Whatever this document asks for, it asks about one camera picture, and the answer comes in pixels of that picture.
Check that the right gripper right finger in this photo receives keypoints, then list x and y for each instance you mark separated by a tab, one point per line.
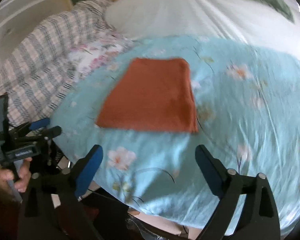
259	218

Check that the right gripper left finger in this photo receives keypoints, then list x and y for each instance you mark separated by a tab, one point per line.
50	208

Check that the rust orange knit sweater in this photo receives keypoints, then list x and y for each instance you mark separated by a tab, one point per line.
153	95

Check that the person's left hand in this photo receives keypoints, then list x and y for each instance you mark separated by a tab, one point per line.
21	184

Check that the plaid checked blanket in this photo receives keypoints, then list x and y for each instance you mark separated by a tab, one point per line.
37	75

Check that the pink floral pillowcase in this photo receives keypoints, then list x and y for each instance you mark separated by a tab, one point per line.
98	53

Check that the light blue floral duvet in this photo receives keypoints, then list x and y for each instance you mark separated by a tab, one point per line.
248	107

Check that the white striped pillow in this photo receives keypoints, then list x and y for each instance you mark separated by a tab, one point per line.
246	21

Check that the black camera box with cable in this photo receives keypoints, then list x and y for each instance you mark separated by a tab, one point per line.
4	122

